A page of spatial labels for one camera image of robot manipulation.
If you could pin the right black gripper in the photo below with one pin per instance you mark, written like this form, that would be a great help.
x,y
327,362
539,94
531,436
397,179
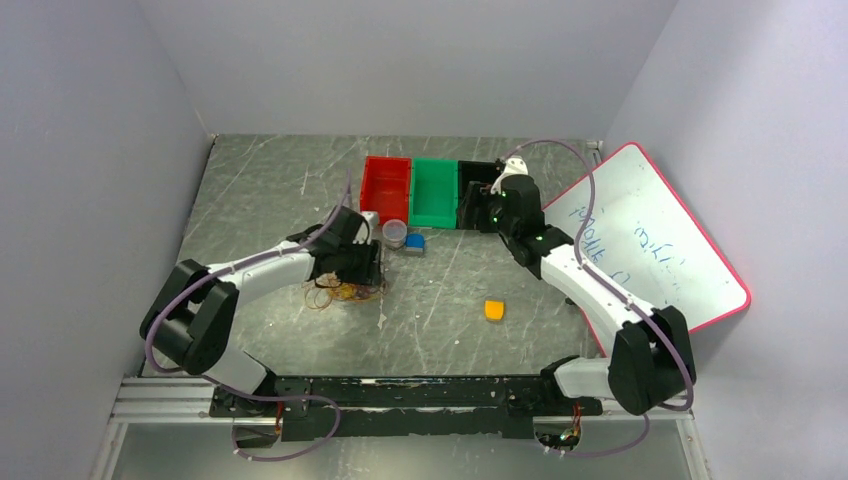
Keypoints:
x,y
478,195

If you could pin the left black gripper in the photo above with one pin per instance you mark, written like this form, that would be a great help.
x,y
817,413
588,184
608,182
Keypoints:
x,y
369,272

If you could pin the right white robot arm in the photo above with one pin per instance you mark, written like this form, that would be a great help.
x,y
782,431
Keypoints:
x,y
649,362

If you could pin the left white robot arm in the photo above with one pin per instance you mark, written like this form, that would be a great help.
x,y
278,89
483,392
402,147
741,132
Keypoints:
x,y
189,324

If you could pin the black plastic bin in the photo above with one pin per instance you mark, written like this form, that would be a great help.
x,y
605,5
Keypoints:
x,y
486,172

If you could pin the clear plastic cup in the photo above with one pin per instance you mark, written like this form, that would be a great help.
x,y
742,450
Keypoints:
x,y
394,233

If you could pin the green plastic bin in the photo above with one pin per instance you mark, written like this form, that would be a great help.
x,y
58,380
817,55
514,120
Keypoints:
x,y
434,196

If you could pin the blue block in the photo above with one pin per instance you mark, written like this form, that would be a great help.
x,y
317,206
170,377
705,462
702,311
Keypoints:
x,y
415,244

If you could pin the red plastic bin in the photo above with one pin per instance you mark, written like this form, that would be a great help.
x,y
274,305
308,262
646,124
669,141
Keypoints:
x,y
385,187

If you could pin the orange yellow block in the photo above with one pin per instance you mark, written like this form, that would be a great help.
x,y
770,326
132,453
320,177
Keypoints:
x,y
494,310

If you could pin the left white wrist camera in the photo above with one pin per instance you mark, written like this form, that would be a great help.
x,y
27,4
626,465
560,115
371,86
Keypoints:
x,y
371,218

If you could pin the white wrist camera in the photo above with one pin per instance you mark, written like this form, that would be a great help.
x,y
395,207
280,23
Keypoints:
x,y
515,165
371,218

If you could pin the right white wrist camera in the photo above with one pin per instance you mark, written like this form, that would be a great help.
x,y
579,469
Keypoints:
x,y
515,165

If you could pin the white board with pink frame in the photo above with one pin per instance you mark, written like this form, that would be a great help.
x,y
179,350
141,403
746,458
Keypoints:
x,y
632,224

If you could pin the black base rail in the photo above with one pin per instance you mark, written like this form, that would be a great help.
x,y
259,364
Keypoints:
x,y
309,408

